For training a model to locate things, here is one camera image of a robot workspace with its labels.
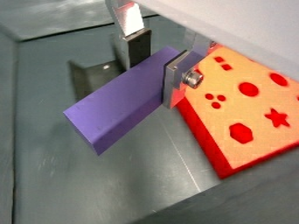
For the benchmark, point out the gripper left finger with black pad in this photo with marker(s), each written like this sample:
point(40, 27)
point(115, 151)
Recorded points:
point(132, 35)

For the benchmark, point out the red shape sorter board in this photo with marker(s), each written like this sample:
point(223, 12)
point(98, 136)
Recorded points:
point(242, 112)

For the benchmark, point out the gripper right finger with metal pad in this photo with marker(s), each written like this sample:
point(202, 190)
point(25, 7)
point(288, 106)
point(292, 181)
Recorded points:
point(180, 72)

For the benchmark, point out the black curved fixture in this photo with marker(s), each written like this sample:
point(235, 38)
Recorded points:
point(89, 78)

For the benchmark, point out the purple rectangular block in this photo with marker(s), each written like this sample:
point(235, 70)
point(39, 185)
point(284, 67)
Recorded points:
point(114, 109)

